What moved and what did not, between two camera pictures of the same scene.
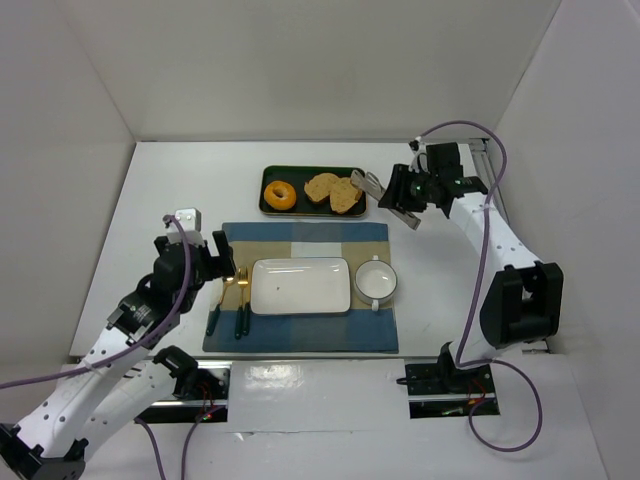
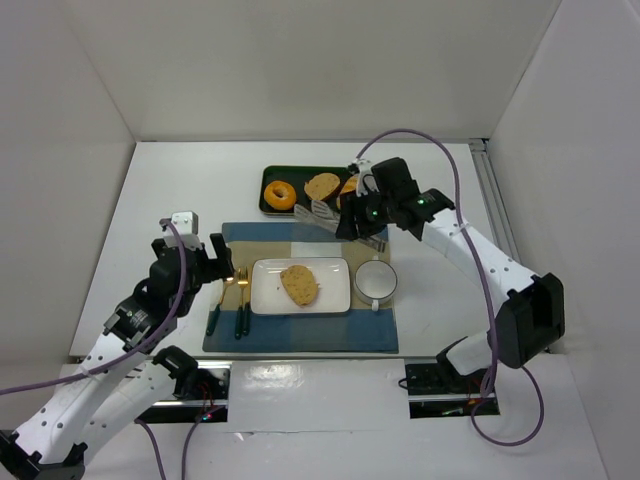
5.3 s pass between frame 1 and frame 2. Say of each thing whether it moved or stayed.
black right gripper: moved
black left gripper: stayed
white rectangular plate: stayed
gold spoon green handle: stayed
